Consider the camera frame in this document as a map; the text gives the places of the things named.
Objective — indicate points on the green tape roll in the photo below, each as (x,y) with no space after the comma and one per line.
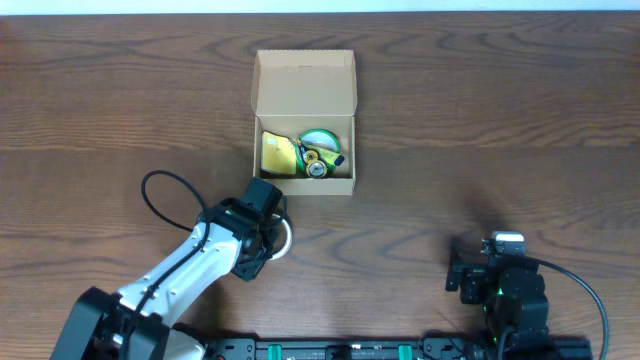
(319,138)

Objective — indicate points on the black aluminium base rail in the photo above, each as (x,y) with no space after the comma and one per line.
(434,348)

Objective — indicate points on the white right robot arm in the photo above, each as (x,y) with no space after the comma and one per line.
(511,293)

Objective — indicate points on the yellow sticky note pad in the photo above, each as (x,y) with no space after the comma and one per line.
(278,154)

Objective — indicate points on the clear tape roll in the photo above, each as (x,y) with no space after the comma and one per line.
(288,239)

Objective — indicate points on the yellow highlighter marker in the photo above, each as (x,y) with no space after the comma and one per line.
(331,158)

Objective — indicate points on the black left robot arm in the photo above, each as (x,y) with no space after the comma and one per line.
(137,321)

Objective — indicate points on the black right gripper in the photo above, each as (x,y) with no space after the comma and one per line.
(473,274)

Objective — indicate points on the cardboard box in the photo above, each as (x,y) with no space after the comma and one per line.
(297,90)

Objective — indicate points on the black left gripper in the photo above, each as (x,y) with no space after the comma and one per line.
(253,268)

